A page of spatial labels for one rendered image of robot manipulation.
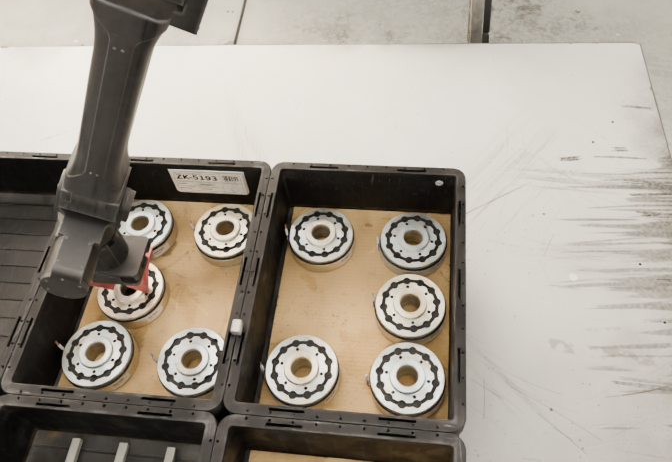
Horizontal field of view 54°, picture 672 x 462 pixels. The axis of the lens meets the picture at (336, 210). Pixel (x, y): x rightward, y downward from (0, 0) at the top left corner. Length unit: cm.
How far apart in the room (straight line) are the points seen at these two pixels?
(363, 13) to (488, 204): 163
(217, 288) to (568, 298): 59
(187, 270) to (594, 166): 79
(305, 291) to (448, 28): 183
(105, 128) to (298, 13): 217
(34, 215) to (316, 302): 53
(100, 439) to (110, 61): 58
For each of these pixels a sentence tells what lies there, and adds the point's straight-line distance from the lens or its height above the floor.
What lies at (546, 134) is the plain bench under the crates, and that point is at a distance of 140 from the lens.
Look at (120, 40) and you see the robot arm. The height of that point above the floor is 138.
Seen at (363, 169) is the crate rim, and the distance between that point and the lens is 102.
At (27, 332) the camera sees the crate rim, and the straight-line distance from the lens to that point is 102.
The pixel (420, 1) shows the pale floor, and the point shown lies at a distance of 283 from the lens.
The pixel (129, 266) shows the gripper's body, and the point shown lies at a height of 96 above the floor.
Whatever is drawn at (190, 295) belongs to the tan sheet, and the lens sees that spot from 106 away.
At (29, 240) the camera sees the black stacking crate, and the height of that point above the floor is 83.
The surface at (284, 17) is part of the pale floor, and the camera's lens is 280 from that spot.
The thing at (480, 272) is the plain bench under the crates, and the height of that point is 70.
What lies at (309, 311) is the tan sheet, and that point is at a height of 83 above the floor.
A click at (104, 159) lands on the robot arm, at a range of 73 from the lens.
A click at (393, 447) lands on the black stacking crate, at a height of 90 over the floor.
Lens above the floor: 173
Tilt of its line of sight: 55 degrees down
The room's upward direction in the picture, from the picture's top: 8 degrees counter-clockwise
